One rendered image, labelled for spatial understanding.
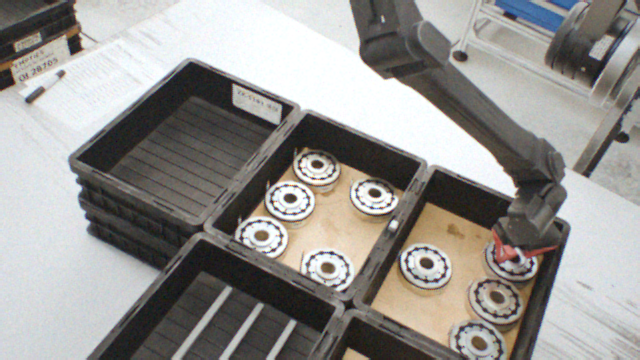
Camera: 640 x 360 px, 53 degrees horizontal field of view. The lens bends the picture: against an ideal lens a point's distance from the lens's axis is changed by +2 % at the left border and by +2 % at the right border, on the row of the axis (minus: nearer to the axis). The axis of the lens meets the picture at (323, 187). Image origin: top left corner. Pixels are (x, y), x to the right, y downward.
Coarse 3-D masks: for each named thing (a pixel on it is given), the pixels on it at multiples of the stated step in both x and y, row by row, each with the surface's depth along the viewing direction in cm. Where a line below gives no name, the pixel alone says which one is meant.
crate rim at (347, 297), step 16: (304, 112) 138; (288, 128) 134; (352, 128) 136; (384, 144) 134; (416, 160) 132; (416, 176) 129; (240, 192) 121; (224, 208) 118; (400, 208) 123; (208, 224) 114; (224, 240) 113; (384, 240) 117; (256, 256) 111; (368, 256) 114; (288, 272) 110; (320, 288) 108; (352, 288) 109
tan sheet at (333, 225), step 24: (336, 192) 137; (264, 216) 130; (312, 216) 131; (336, 216) 132; (288, 240) 127; (312, 240) 127; (336, 240) 128; (360, 240) 129; (288, 264) 123; (360, 264) 125
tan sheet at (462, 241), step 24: (432, 216) 136; (456, 216) 136; (408, 240) 130; (432, 240) 131; (456, 240) 132; (480, 240) 133; (456, 264) 128; (480, 264) 129; (384, 288) 122; (456, 288) 124; (528, 288) 126; (384, 312) 118; (408, 312) 119; (432, 312) 120; (456, 312) 120; (432, 336) 116; (504, 336) 118
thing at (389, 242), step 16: (448, 176) 131; (464, 176) 131; (416, 192) 126; (496, 192) 129; (400, 224) 122; (560, 224) 125; (560, 240) 122; (384, 256) 115; (560, 256) 120; (368, 272) 112; (368, 288) 110; (544, 288) 114; (352, 304) 108; (544, 304) 112; (384, 320) 106; (416, 336) 105; (528, 336) 107; (448, 352) 103; (528, 352) 106
